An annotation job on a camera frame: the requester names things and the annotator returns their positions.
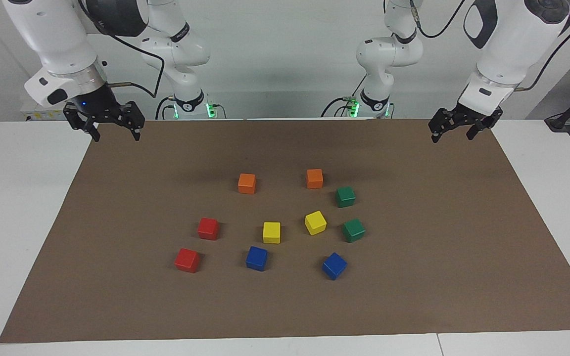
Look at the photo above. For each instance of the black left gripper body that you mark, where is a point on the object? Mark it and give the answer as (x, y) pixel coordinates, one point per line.
(470, 114)

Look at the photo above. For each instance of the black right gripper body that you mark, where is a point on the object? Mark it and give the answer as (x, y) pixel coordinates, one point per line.
(96, 105)

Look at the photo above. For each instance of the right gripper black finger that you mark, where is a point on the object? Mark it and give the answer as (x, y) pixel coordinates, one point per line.
(84, 123)
(135, 121)

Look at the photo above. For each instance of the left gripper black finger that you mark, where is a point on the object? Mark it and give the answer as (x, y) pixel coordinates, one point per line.
(441, 124)
(480, 129)

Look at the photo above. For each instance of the green wooden cube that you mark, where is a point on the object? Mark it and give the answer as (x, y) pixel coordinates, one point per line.
(345, 197)
(353, 230)

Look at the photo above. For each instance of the red wooden cube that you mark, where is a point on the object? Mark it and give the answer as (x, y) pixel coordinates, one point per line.
(208, 229)
(187, 260)

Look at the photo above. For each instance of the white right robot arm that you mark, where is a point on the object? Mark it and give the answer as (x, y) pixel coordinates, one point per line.
(47, 34)

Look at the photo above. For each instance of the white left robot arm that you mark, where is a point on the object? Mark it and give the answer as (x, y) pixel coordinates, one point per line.
(507, 39)

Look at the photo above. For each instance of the white labelled box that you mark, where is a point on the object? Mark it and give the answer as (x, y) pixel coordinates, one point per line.
(35, 114)

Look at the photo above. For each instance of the green lit base connector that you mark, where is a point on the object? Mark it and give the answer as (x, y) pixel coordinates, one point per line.
(211, 110)
(352, 106)

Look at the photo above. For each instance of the orange wooden cube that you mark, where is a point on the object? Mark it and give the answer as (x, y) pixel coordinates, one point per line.
(247, 184)
(314, 179)

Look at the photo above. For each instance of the yellow wooden cube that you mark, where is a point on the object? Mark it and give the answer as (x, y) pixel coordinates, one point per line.
(271, 233)
(315, 223)

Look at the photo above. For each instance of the brown paper mat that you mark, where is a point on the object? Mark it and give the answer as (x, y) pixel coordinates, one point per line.
(413, 296)

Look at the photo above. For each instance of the blue wooden cube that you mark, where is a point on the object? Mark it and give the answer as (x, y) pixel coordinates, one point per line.
(334, 266)
(256, 258)

